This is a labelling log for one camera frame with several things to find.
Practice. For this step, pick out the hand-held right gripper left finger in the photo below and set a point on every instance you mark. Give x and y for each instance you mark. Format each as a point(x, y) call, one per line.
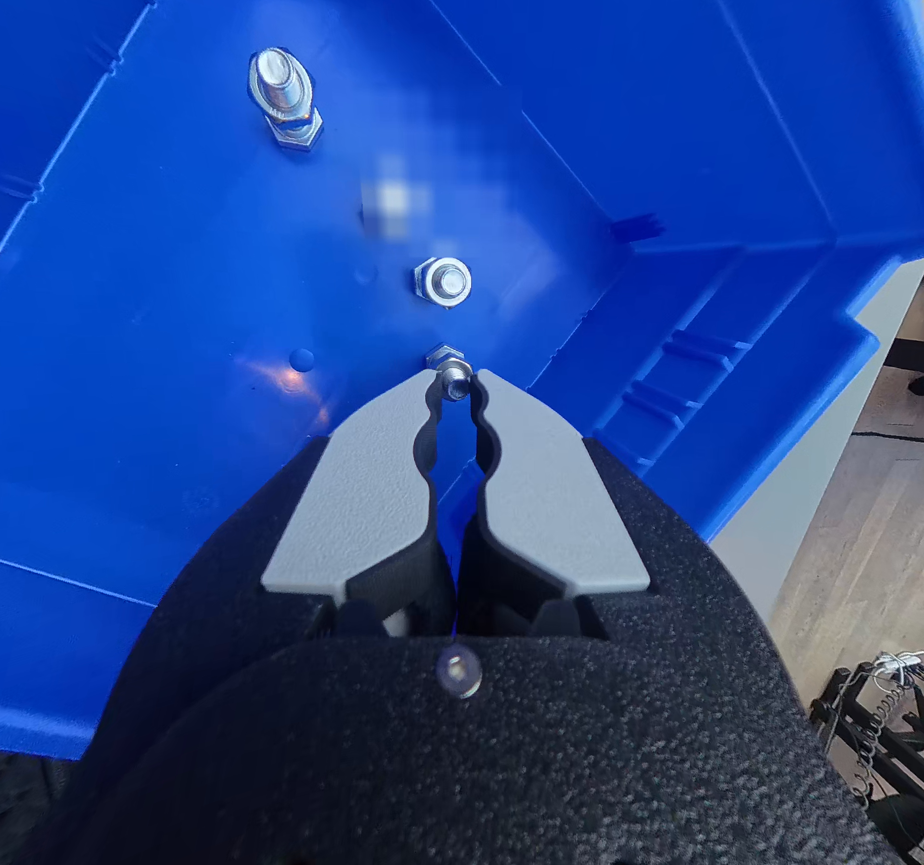
point(346, 504)

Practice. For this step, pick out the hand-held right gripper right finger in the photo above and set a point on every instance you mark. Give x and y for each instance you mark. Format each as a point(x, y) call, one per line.
point(563, 511)

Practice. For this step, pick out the silver hex bolt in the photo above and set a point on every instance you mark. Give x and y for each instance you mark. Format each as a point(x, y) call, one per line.
point(455, 388)
point(449, 281)
point(278, 78)

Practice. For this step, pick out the silver hex nut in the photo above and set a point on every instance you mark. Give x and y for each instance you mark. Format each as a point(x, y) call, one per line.
point(421, 280)
point(456, 372)

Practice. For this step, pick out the blue plastic bin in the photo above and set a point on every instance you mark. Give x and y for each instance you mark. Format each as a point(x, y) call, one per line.
point(180, 302)

